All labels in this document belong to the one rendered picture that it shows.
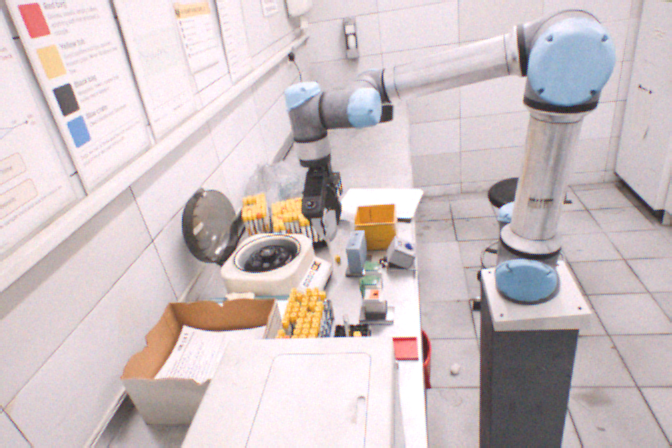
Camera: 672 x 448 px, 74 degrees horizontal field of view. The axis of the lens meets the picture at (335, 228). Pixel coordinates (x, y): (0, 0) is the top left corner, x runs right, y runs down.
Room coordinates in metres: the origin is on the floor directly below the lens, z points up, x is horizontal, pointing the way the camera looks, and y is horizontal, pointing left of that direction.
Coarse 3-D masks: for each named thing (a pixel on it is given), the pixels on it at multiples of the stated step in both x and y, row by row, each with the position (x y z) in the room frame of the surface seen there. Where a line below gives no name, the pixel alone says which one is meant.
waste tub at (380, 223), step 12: (384, 204) 1.34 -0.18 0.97; (396, 204) 1.32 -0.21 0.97; (360, 216) 1.35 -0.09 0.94; (372, 216) 1.35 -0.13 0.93; (384, 216) 1.34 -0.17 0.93; (396, 216) 1.29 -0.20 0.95; (360, 228) 1.23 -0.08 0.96; (372, 228) 1.22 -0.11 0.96; (384, 228) 1.21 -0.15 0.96; (396, 228) 1.23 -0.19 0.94; (372, 240) 1.22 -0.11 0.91; (384, 240) 1.21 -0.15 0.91
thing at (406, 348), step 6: (414, 336) 0.80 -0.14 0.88; (396, 342) 0.80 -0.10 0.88; (402, 342) 0.80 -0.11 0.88; (408, 342) 0.79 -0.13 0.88; (414, 342) 0.79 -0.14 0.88; (396, 348) 0.78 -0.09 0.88; (402, 348) 0.78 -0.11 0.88; (408, 348) 0.77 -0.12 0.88; (414, 348) 0.77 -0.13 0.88; (396, 354) 0.76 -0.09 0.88; (402, 354) 0.76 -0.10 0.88; (408, 354) 0.75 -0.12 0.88; (414, 354) 0.75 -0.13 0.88; (396, 360) 0.74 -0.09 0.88; (402, 360) 0.74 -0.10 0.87; (408, 360) 0.74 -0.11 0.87
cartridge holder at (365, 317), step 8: (360, 312) 0.92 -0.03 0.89; (368, 312) 0.89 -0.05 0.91; (376, 312) 0.88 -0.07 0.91; (384, 312) 0.87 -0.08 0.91; (392, 312) 0.89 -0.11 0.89; (360, 320) 0.89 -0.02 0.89; (368, 320) 0.88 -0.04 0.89; (376, 320) 0.88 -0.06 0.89; (384, 320) 0.87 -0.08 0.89; (392, 320) 0.87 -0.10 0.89
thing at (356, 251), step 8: (352, 232) 1.19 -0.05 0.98; (360, 232) 1.18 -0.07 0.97; (352, 240) 1.14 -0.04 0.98; (360, 240) 1.13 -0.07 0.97; (352, 248) 1.10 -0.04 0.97; (360, 248) 1.11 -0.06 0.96; (352, 256) 1.10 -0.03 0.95; (360, 256) 1.10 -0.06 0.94; (368, 256) 1.18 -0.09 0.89; (352, 264) 1.10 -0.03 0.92; (360, 264) 1.09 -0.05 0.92; (352, 272) 1.10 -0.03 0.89; (360, 272) 1.09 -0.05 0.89
